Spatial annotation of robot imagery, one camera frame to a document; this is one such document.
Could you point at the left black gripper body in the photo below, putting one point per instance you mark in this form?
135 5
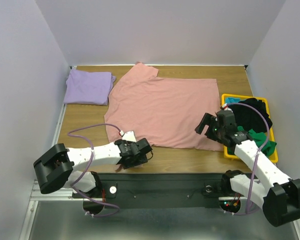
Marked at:
138 160

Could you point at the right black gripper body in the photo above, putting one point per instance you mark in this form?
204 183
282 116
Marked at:
211 130

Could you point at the pink t-shirt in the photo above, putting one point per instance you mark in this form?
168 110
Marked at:
164 110

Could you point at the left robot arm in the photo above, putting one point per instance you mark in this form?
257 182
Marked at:
62 167

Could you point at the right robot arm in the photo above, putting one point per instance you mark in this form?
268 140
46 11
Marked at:
277 194

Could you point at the black t-shirt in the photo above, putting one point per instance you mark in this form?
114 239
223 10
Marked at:
249 119

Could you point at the teal cloth in bin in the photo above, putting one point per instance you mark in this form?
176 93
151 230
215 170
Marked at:
231 100

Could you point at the green t-shirt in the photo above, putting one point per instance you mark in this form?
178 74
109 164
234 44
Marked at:
259 138

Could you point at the left silver knob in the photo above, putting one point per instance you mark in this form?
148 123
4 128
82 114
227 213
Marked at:
112 189

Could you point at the silver knob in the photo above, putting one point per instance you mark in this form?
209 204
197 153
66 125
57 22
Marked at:
112 189
208 189

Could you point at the yellow plastic bin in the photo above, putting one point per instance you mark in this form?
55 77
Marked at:
274 157

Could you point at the right silver knob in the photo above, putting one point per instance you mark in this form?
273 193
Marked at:
208 189

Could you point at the electronics board with leds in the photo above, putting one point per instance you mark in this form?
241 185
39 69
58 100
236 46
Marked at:
230 203

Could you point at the folded purple t-shirt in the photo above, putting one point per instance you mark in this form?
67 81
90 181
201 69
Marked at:
91 88

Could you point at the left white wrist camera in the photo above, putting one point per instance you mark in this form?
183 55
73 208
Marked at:
128 136

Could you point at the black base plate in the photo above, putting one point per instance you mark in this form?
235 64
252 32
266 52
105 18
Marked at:
160 190

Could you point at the aluminium frame rail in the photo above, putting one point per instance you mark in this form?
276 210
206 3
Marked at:
36 131

